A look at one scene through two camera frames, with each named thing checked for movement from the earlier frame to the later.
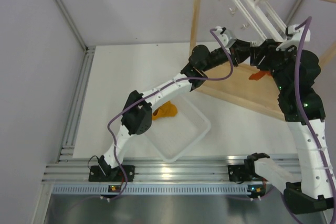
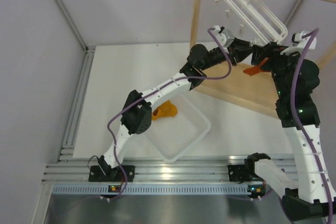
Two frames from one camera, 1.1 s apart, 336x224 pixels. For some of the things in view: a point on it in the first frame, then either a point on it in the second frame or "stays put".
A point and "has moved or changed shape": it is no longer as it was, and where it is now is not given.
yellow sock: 167,109 stays put
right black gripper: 267,49 stays put
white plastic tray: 172,136 stays put
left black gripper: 240,50 stays put
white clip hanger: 251,10 has moved or changed shape
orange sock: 259,75 → 256,69
